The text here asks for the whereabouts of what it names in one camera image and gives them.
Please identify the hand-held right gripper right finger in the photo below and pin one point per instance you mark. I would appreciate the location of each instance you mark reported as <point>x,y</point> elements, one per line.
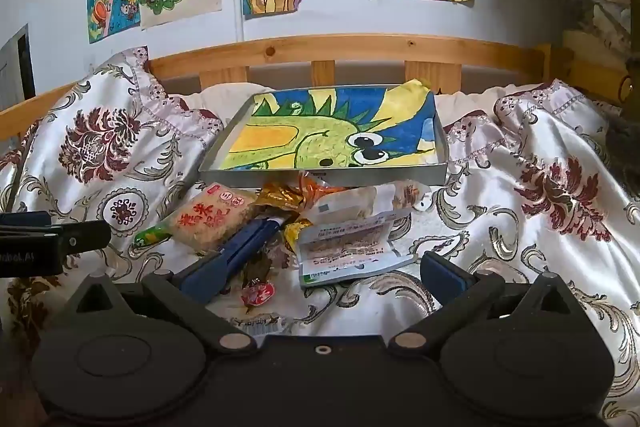
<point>445,274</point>

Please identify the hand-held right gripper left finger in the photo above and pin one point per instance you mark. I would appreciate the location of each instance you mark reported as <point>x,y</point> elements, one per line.
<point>200,282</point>

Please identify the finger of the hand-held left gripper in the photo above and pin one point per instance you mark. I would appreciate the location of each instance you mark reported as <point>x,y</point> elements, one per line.
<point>25,221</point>
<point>82,237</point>

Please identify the green snack packet red label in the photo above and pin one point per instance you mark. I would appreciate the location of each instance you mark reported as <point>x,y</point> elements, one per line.
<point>257,279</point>

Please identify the rice cake packet red print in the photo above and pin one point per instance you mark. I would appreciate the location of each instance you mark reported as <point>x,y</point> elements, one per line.
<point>210,217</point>

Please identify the clear packet with white label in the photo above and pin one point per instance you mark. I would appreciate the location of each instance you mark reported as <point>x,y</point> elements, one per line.
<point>350,252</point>

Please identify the gold foil snack packet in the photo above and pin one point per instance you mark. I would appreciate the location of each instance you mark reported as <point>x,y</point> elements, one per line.
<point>277,197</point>

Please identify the orange snack packet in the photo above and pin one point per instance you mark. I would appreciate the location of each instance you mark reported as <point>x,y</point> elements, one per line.
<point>317,194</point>

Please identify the grey metal tray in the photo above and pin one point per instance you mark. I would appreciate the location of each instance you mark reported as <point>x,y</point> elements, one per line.
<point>320,177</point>

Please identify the floral satin blanket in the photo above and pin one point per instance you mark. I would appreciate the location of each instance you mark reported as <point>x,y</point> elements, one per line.
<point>100,147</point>

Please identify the grey doorway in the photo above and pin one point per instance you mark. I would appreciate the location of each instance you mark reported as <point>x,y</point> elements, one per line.
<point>17,62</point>

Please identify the painted paper tray liner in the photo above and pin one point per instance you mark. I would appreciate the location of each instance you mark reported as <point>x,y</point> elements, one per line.
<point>300,137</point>

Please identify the wooden bed headboard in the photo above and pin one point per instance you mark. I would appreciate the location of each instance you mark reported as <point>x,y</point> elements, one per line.
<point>350,49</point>

